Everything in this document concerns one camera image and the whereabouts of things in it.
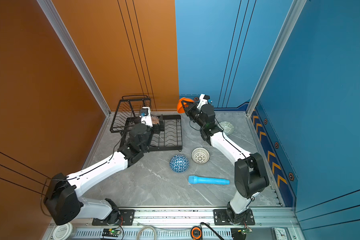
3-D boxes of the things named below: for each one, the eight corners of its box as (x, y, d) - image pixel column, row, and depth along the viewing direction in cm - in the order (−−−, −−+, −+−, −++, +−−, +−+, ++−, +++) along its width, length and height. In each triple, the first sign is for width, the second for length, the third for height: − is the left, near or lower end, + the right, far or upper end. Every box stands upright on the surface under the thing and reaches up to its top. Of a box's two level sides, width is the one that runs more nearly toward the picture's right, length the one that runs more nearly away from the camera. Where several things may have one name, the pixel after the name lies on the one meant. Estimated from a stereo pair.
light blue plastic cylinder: (188, 185, 86) (188, 182, 82) (188, 178, 88) (188, 175, 84) (228, 184, 86) (230, 181, 82) (227, 178, 88) (229, 175, 84)
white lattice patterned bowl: (191, 164, 93) (191, 161, 89) (191, 151, 99) (191, 147, 96) (209, 164, 93) (210, 161, 89) (208, 151, 99) (208, 147, 96)
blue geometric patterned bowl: (167, 166, 92) (167, 163, 89) (177, 155, 97) (177, 151, 94) (181, 176, 88) (181, 173, 85) (190, 163, 94) (191, 159, 90)
